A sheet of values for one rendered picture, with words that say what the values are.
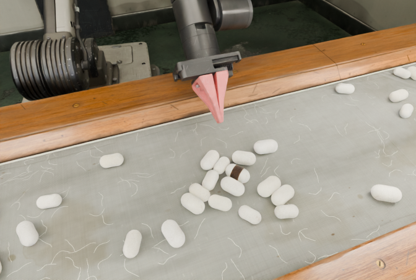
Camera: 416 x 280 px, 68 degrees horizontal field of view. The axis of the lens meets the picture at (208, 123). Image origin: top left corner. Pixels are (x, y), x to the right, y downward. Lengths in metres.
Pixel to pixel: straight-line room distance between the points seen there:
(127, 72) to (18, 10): 1.41
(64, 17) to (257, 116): 0.47
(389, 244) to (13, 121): 0.57
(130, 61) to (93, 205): 0.84
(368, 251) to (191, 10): 0.40
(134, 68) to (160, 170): 0.75
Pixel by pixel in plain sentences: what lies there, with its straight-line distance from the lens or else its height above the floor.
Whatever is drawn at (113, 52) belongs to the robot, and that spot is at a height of 0.47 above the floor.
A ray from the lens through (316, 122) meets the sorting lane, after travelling 0.58.
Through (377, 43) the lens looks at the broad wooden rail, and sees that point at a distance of 0.81.
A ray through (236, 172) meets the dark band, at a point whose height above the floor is 0.76.
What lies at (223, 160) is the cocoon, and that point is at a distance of 0.47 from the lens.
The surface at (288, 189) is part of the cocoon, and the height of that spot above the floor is 0.76.
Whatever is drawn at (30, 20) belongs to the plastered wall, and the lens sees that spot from 2.50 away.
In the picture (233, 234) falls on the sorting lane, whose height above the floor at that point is 0.74.
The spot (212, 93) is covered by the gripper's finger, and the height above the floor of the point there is 0.82.
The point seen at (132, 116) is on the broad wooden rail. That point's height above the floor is 0.76.
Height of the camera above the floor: 1.12
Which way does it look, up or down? 44 degrees down
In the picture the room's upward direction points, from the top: straight up
